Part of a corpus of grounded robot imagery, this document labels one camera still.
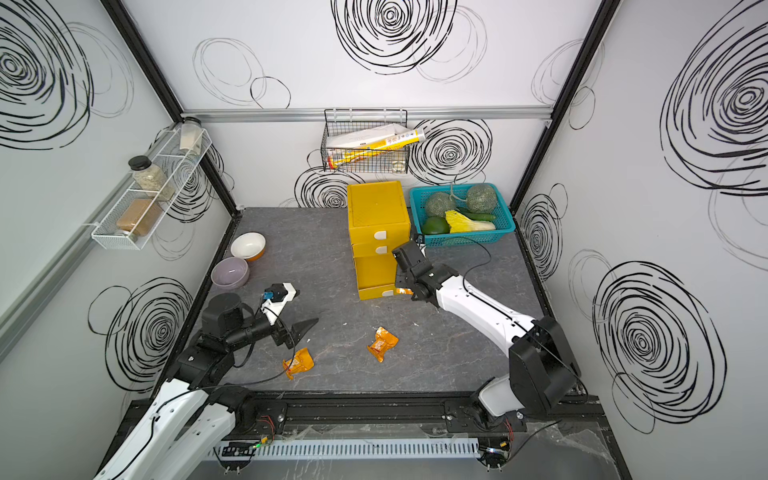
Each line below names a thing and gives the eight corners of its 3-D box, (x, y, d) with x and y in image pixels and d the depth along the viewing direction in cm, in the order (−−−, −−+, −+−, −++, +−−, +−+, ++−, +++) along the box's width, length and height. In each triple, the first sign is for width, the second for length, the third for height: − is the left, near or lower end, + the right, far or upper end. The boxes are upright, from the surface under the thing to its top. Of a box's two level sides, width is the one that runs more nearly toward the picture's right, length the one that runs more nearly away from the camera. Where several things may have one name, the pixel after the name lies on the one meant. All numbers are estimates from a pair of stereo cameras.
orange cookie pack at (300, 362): (290, 381, 81) (288, 379, 80) (282, 363, 84) (280, 360, 83) (316, 365, 84) (315, 362, 82) (308, 347, 87) (306, 345, 86)
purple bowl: (215, 293, 99) (205, 282, 94) (225, 268, 106) (217, 257, 100) (249, 293, 99) (241, 282, 94) (258, 268, 106) (251, 257, 100)
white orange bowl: (230, 267, 105) (224, 258, 101) (241, 240, 113) (236, 231, 109) (262, 267, 105) (257, 258, 101) (271, 240, 113) (267, 231, 109)
